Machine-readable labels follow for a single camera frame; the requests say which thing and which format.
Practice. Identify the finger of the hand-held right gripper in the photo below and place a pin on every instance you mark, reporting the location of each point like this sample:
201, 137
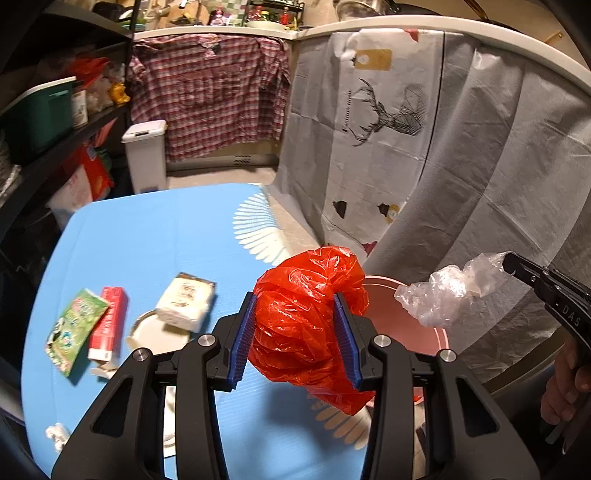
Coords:
526, 270

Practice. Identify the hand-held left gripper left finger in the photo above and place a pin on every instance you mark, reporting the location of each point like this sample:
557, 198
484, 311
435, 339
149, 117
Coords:
242, 341

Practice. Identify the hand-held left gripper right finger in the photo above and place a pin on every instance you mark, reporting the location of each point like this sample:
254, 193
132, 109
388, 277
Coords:
346, 344

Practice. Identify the pink round bin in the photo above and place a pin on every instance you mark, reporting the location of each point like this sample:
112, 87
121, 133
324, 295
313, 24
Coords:
392, 327

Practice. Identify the red plastic bag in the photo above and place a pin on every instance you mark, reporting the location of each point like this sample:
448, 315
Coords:
295, 314

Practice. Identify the clear plastic bag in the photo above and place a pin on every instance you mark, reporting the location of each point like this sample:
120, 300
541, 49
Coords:
443, 295

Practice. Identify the gold rimmed jar lid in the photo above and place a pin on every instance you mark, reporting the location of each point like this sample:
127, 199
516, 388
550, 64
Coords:
147, 334

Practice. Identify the person's right hand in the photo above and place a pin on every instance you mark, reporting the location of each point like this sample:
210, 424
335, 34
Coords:
561, 387

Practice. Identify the white tissue packet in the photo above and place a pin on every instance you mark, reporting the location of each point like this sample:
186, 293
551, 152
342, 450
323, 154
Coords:
184, 300

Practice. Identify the grey deer print cloth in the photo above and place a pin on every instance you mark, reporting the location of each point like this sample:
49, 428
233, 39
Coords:
485, 161

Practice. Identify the blue feather print mat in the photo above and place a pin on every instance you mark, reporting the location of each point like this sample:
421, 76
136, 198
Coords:
161, 240

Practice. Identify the red carton box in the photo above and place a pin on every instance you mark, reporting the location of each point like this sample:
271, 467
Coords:
108, 318

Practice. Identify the green snack packet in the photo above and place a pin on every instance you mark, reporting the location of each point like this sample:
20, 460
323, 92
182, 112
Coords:
74, 327

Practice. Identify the white lidded bin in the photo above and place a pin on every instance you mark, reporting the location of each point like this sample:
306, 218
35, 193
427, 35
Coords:
145, 161

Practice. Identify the small crumpled white tissue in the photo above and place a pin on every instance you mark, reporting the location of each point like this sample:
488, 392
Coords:
57, 436

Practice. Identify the red and white sack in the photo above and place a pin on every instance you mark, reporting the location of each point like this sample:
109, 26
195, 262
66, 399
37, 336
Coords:
85, 180

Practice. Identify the red plaid shirt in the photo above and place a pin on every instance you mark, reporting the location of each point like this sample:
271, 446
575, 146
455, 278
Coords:
207, 101

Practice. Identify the black shelf rack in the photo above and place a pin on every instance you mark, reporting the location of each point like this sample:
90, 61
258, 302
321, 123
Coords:
92, 123

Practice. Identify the white labelled cup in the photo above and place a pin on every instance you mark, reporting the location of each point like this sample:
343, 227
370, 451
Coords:
79, 110

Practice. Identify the white plastic bags bundle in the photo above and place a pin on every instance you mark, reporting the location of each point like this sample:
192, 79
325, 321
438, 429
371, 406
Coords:
99, 94

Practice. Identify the green storage box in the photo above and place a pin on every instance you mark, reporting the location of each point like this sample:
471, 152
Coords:
41, 115

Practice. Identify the steel bowl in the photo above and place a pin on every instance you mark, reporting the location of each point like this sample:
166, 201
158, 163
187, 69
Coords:
364, 8

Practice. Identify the orange plastic bag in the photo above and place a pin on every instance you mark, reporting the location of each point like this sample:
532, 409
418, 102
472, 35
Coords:
90, 69

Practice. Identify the white bowl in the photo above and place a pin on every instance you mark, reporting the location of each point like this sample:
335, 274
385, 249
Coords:
268, 25

